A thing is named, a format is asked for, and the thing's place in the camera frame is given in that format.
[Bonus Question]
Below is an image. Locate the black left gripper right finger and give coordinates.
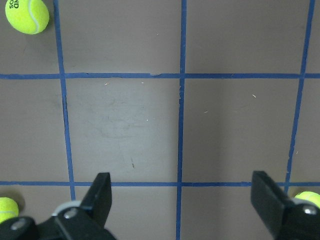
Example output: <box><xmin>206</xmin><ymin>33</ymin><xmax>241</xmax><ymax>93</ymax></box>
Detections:
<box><xmin>250</xmin><ymin>171</ymin><xmax>320</xmax><ymax>240</ymax></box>

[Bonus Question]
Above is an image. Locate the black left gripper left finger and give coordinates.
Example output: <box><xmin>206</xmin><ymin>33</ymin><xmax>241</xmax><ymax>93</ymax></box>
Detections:
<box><xmin>0</xmin><ymin>172</ymin><xmax>115</xmax><ymax>240</ymax></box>

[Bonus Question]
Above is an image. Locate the tennis ball Wilson front left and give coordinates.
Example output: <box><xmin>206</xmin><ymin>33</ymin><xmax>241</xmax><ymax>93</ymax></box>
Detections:
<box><xmin>295</xmin><ymin>191</ymin><xmax>320</xmax><ymax>208</ymax></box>

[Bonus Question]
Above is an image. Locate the tennis ball near right gripper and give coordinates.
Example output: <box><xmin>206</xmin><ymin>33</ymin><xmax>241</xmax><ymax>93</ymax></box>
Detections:
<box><xmin>0</xmin><ymin>197</ymin><xmax>19</xmax><ymax>223</ymax></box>

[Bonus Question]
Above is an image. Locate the tennis ball with black text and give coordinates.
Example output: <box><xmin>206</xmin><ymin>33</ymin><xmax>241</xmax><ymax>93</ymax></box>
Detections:
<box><xmin>5</xmin><ymin>0</ymin><xmax>50</xmax><ymax>35</ymax></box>

